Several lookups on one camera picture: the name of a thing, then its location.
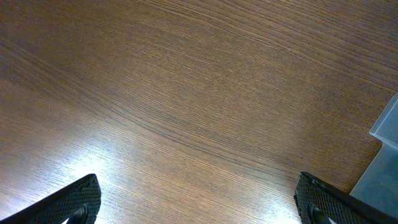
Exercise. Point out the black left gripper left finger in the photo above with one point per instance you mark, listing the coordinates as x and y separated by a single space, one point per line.
79 202

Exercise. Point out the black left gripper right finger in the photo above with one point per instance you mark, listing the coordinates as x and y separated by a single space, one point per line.
320 202

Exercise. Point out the clear plastic storage bin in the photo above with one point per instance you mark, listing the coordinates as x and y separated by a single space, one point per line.
377 187

